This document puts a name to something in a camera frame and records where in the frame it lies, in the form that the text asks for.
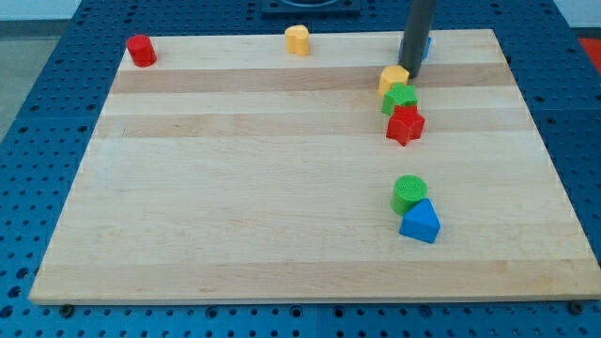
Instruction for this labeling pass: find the blue cube block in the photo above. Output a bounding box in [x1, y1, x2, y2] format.
[398, 37, 432, 61]

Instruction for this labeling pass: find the yellow heart block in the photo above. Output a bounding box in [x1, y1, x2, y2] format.
[285, 24, 310, 56]

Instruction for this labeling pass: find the wooden board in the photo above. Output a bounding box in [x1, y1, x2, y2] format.
[30, 29, 600, 305]

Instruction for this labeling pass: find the green cylinder block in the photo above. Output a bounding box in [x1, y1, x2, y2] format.
[391, 175, 428, 216]

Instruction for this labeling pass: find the red star block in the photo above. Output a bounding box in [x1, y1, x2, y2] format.
[386, 105, 425, 146]

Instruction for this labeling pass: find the green star block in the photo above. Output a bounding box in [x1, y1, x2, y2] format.
[381, 84, 419, 116]

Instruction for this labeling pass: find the yellow hexagon block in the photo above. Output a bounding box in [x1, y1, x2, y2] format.
[378, 65, 410, 96]

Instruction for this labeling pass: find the blue triangle block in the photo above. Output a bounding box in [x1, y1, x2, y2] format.
[399, 198, 441, 243]

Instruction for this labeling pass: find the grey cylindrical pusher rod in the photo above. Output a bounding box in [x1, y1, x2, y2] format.
[398, 0, 438, 79]

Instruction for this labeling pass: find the red cylinder block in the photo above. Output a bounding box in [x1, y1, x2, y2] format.
[126, 35, 157, 68]

